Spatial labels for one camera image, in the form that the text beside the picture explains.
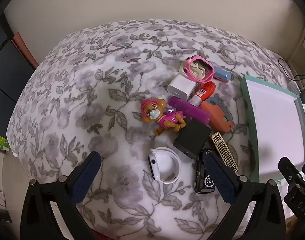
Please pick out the cream plastic comb clip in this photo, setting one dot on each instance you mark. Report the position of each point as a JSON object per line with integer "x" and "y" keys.
{"x": 196, "y": 68}

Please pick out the grey floral blanket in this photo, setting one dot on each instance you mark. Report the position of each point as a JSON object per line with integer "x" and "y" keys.
{"x": 92, "y": 80}

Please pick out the purple tube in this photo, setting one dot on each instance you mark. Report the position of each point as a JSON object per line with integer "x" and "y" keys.
{"x": 190, "y": 110}

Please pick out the pink toy watch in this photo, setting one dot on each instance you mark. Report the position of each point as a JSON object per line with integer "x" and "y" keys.
{"x": 197, "y": 79}

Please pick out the salmon blue toy knife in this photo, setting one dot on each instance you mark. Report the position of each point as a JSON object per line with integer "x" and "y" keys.
{"x": 216, "y": 117}

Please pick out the black toy car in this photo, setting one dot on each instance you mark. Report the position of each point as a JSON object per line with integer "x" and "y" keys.
{"x": 201, "y": 177}

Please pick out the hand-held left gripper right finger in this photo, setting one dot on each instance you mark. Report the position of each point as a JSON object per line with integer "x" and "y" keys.
{"x": 218, "y": 177}

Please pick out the gold black patterned lighter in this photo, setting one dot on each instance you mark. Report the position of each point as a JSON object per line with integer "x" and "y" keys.
{"x": 223, "y": 150}

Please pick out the light blue plug adapter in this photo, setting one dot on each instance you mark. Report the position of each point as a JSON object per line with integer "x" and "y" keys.
{"x": 222, "y": 74}

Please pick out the teal white box lid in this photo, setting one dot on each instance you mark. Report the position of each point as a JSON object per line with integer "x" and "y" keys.
{"x": 275, "y": 120}

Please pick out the green box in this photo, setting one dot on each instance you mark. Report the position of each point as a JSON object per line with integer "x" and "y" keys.
{"x": 0, "y": 142}

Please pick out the dark cabinet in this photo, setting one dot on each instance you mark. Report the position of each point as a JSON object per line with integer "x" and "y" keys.
{"x": 7, "y": 62}

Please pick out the white charger cube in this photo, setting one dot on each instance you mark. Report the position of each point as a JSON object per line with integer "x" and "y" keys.
{"x": 180, "y": 85}

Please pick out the white smartwatch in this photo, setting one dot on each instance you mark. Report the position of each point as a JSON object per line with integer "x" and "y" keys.
{"x": 152, "y": 165}

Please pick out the black power adapter box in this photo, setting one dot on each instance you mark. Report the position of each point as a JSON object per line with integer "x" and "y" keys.
{"x": 192, "y": 136}

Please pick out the pink pup toy figure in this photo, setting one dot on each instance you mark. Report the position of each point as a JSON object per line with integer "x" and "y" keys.
{"x": 165, "y": 120}

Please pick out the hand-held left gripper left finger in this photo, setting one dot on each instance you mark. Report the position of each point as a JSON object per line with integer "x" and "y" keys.
{"x": 86, "y": 177}

